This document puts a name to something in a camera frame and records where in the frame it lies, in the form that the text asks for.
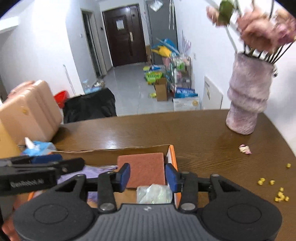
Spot purple knitted cloth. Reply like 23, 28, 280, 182
56, 164, 119, 204

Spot person's left hand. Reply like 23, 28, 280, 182
1, 195, 29, 241

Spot clear plastic packet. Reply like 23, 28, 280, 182
137, 184, 173, 204

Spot yellow thermos jug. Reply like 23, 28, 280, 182
0, 123, 21, 159

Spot blue tissue pack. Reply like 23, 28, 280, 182
22, 137, 57, 156

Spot orange cardboard box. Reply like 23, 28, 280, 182
28, 144, 182, 209

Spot pink suitcase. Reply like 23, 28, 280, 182
1, 80, 62, 145

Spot fallen pink petal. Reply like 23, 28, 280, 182
239, 144, 252, 155

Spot black bag on floor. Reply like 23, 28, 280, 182
63, 88, 117, 123

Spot red basin on floor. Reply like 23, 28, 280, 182
54, 90, 69, 109

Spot small cardboard box on floor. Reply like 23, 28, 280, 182
154, 78, 168, 101

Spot pink textured vase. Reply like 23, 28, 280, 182
226, 53, 274, 135

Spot dark brown door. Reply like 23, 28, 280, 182
103, 4, 147, 67

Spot grey refrigerator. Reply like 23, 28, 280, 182
145, 0, 179, 65

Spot dried pink flowers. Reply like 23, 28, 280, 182
206, 1, 295, 64

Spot white board against wall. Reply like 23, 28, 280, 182
202, 76, 223, 109

